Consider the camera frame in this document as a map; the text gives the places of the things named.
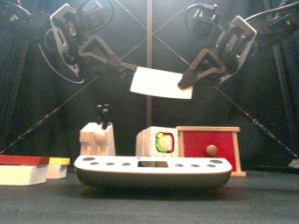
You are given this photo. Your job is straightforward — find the red wooden drawer box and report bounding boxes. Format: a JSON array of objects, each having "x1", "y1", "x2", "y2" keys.
[{"x1": 175, "y1": 125, "x2": 249, "y2": 178}]

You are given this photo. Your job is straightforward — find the white and black scale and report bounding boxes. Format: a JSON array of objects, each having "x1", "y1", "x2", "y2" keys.
[{"x1": 73, "y1": 154, "x2": 234, "y2": 190}]

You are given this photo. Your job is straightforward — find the yellow topped toy nigiri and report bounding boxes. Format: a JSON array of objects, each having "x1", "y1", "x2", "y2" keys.
[{"x1": 46, "y1": 157, "x2": 73, "y2": 179}]

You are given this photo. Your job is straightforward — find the red topped toy nigiri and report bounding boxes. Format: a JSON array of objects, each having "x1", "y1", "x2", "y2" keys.
[{"x1": 0, "y1": 154, "x2": 53, "y2": 186}]

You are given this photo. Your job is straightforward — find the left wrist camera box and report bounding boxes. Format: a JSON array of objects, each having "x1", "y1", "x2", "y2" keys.
[{"x1": 82, "y1": 6, "x2": 109, "y2": 31}]

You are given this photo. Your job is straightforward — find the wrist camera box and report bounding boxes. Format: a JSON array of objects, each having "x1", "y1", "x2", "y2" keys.
[
  {"x1": 82, "y1": 6, "x2": 109, "y2": 31},
  {"x1": 186, "y1": 3, "x2": 221, "y2": 40}
]

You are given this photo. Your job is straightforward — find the grey right arm cable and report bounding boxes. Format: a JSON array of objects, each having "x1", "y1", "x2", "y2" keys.
[{"x1": 245, "y1": 1, "x2": 299, "y2": 23}]

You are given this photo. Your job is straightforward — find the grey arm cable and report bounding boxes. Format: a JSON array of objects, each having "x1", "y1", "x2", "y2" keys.
[
  {"x1": 245, "y1": 1, "x2": 299, "y2": 23},
  {"x1": 38, "y1": 28, "x2": 86, "y2": 85}
]

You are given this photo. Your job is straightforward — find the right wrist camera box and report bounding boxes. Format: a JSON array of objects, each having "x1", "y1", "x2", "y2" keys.
[{"x1": 186, "y1": 3, "x2": 221, "y2": 40}]

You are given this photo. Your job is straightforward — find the grey left arm cable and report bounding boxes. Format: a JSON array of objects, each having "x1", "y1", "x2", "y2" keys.
[{"x1": 38, "y1": 28, "x2": 86, "y2": 85}]

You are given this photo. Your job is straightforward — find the grey vertical frame pole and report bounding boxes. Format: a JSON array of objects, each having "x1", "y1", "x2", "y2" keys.
[{"x1": 145, "y1": 0, "x2": 155, "y2": 128}]

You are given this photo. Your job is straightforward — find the black left camera cable loop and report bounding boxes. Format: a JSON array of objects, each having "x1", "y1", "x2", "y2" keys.
[{"x1": 77, "y1": 0, "x2": 117, "y2": 33}]

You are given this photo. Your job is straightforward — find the black toy knife handle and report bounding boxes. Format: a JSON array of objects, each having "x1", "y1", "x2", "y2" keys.
[
  {"x1": 102, "y1": 103, "x2": 111, "y2": 131},
  {"x1": 97, "y1": 104, "x2": 106, "y2": 126}
]

